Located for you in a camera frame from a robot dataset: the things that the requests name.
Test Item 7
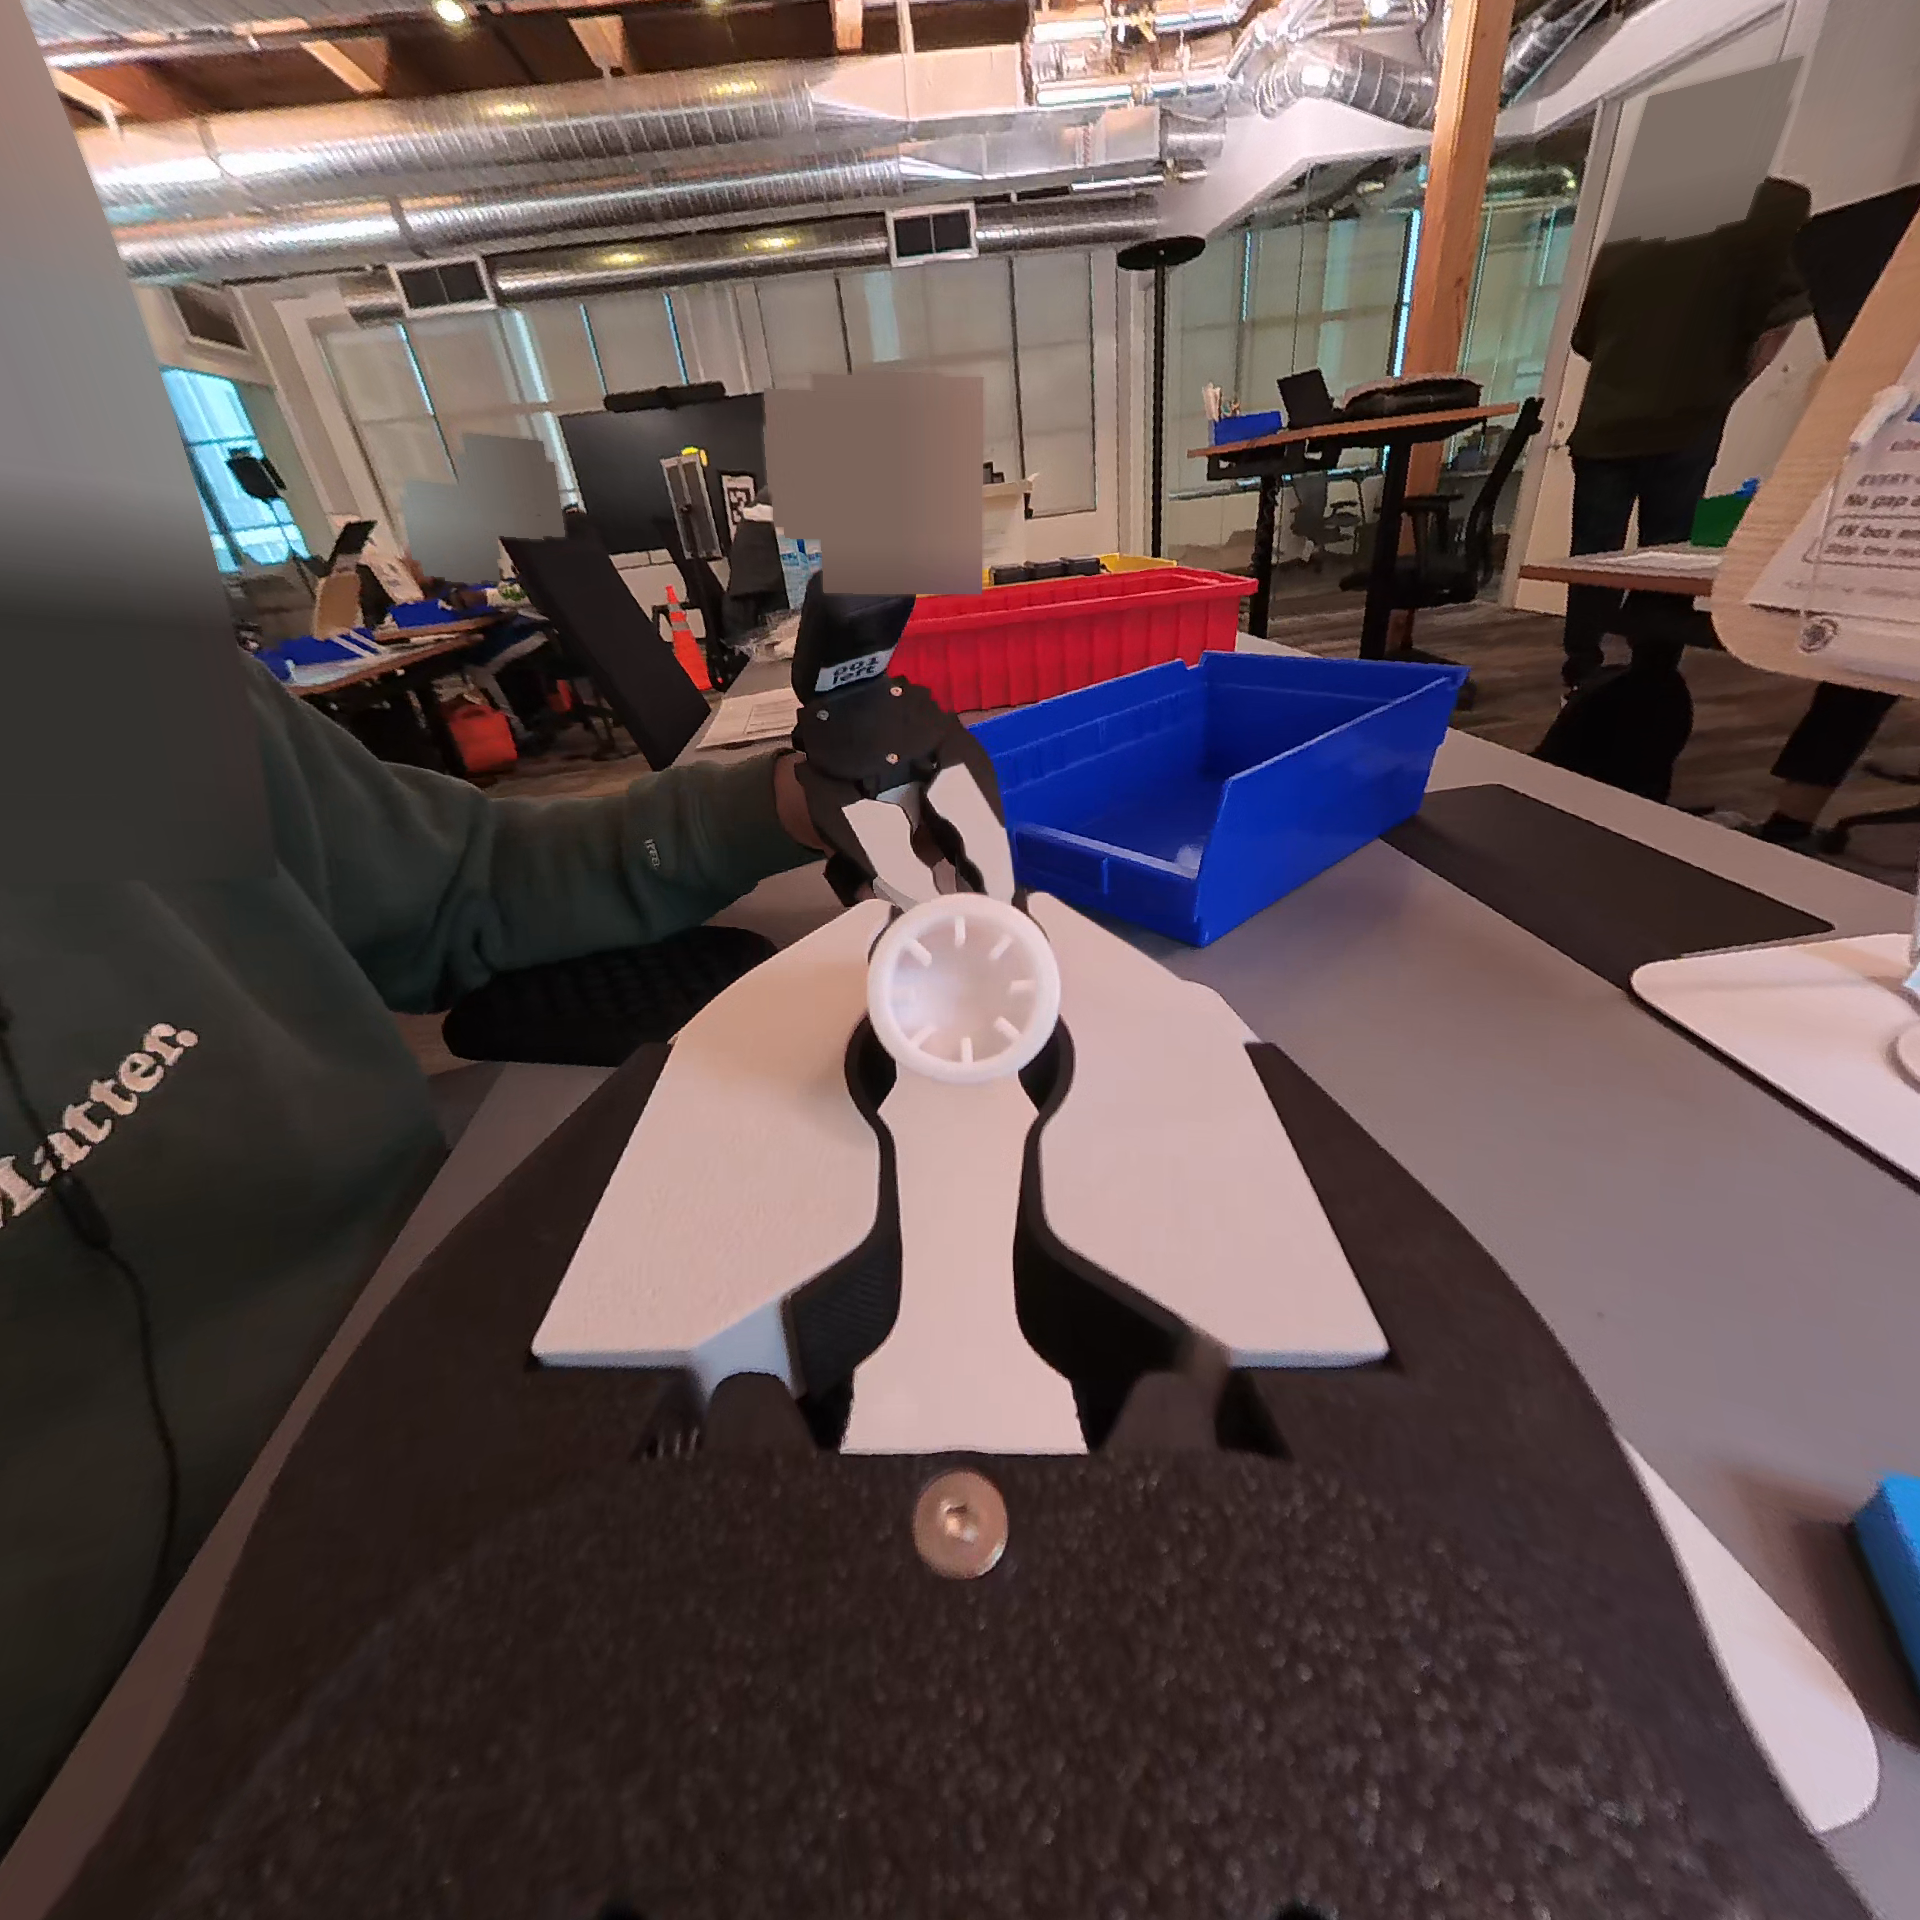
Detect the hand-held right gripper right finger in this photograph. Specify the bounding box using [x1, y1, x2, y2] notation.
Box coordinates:
[1020, 893, 1388, 1421]

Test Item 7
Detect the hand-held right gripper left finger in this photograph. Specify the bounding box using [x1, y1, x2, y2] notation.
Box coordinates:
[533, 913, 902, 1401]

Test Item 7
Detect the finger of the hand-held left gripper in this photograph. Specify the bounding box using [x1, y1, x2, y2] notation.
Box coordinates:
[832, 792, 920, 913]
[918, 754, 1017, 905]

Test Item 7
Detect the red whiteboard marker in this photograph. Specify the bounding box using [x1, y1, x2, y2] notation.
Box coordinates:
[867, 896, 1065, 1085]

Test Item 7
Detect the small white whiteboard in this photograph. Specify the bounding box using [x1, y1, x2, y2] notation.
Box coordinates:
[839, 1050, 1880, 1836]

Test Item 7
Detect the blue plastic bin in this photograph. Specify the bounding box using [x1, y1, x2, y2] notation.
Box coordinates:
[966, 648, 1472, 952]

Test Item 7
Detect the blue foam eraser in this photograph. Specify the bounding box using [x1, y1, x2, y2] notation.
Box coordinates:
[1852, 1472, 1920, 1653]

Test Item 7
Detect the red plastic bin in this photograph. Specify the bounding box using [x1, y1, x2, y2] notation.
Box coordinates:
[885, 568, 1259, 714]

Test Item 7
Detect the black slanted stand leg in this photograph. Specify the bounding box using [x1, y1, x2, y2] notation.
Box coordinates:
[497, 532, 712, 770]

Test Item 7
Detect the large black display screen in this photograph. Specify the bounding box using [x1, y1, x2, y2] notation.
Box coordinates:
[557, 393, 769, 557]

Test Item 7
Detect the black floor lamp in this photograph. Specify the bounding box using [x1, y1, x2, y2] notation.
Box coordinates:
[1117, 235, 1208, 565]

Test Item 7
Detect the black desk mat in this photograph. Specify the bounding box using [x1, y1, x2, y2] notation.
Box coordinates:
[1381, 784, 1835, 993]

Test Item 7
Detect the wooden standing desk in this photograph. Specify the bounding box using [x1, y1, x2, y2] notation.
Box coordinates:
[1189, 397, 1520, 641]

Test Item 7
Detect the person's green sweatshirt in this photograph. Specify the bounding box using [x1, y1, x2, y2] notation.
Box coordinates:
[0, 878, 452, 1920]

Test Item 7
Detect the black office chair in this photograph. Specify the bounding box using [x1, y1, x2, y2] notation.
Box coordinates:
[1341, 397, 1548, 664]
[1533, 660, 1696, 805]

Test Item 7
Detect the wooden side desk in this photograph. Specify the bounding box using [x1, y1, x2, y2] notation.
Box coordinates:
[1517, 547, 1728, 597]

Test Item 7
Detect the wooden display board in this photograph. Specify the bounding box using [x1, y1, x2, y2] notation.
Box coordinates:
[1710, 256, 1920, 700]

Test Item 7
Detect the silver ventilation duct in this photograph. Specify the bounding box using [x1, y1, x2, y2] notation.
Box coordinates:
[83, 66, 1052, 204]
[118, 150, 1173, 300]

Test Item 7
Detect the wooden support post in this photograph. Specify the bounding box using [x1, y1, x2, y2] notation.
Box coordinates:
[1401, 0, 1517, 384]

